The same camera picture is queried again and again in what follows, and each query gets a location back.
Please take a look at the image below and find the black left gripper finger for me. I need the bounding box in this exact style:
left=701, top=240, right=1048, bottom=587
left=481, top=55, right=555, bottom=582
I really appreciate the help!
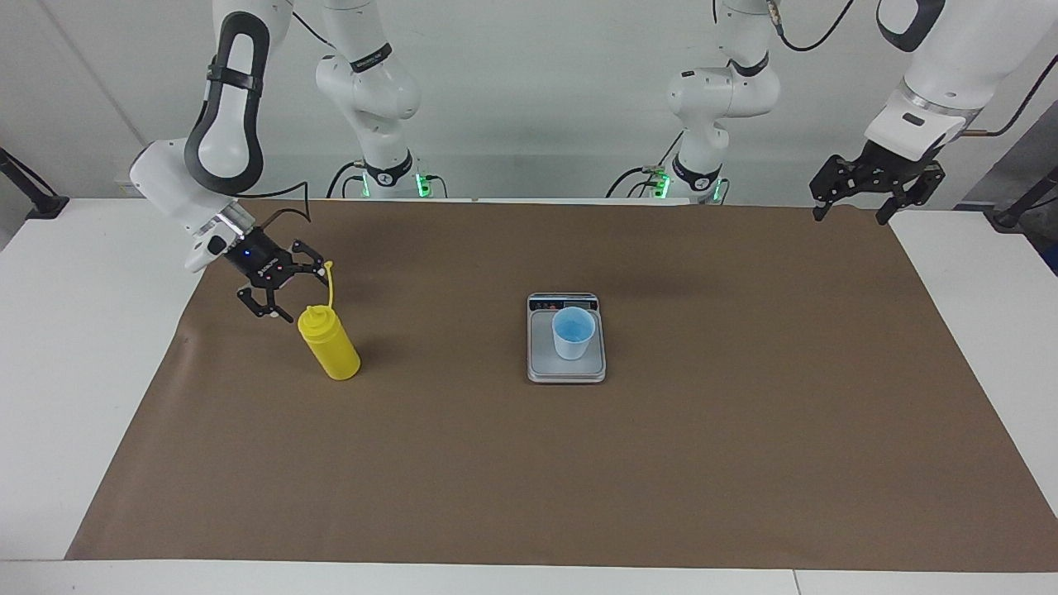
left=875, top=162, right=946, bottom=226
left=809, top=155, right=861, bottom=223

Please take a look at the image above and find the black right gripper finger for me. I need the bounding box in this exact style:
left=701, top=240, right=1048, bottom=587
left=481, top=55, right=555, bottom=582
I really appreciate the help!
left=284, top=239, right=328, bottom=287
left=236, top=284, right=295, bottom=324

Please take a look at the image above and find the yellow squeeze bottle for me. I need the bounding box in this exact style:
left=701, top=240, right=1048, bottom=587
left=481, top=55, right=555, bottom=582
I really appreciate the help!
left=298, top=261, right=361, bottom=381

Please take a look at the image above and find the light blue plastic cup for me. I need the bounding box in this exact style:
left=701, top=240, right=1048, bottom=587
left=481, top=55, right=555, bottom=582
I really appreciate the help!
left=551, top=306, right=597, bottom=361

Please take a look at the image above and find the silver digital kitchen scale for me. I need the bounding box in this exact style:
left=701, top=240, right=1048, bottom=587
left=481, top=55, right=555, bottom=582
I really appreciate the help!
left=527, top=292, right=607, bottom=385

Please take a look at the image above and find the black clamp stand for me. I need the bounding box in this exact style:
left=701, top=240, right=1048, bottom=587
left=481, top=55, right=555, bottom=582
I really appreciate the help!
left=0, top=147, right=69, bottom=220
left=992, top=165, right=1058, bottom=231

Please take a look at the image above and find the brown paper table mat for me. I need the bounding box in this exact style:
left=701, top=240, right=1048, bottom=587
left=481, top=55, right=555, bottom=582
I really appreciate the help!
left=64, top=197, right=1058, bottom=573

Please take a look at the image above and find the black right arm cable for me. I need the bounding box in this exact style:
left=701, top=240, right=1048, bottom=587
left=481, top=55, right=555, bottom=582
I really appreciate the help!
left=248, top=182, right=312, bottom=229

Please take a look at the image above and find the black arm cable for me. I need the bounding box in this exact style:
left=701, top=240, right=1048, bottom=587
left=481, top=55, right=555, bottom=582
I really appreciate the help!
left=248, top=182, right=312, bottom=229
left=765, top=0, right=1058, bottom=138

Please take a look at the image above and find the black base cable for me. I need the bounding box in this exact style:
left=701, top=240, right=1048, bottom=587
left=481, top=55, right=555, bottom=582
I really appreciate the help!
left=326, top=159, right=369, bottom=199
left=606, top=131, right=687, bottom=199

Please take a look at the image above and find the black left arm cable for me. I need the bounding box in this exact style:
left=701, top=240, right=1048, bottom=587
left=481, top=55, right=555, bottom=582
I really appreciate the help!
left=765, top=0, right=1058, bottom=138

